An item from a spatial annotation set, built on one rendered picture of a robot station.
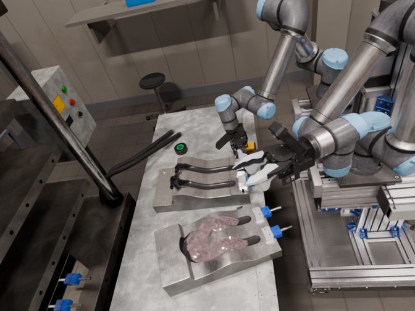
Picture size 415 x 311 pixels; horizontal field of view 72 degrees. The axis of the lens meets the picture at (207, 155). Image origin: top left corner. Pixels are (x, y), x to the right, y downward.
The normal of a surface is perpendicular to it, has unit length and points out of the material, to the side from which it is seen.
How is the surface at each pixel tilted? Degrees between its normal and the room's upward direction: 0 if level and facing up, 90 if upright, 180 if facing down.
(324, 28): 90
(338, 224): 0
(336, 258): 0
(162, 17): 90
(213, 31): 90
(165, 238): 0
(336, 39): 90
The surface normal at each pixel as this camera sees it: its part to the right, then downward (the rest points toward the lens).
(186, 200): -0.04, 0.71
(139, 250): -0.21, -0.70
